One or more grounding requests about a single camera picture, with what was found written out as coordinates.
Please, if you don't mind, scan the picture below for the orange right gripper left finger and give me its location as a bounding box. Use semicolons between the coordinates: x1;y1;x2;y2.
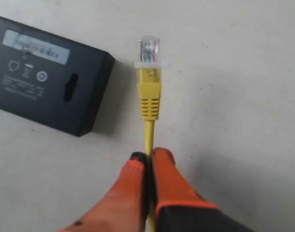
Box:
60;152;149;232

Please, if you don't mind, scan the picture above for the yellow ethernet cable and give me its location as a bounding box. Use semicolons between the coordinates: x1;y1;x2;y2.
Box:
134;35;170;232

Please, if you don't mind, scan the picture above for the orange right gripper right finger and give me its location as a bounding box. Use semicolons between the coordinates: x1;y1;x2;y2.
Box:
152;147;250;232

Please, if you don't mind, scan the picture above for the black network switch box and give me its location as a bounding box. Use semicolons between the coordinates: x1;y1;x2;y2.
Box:
0;16;115;137

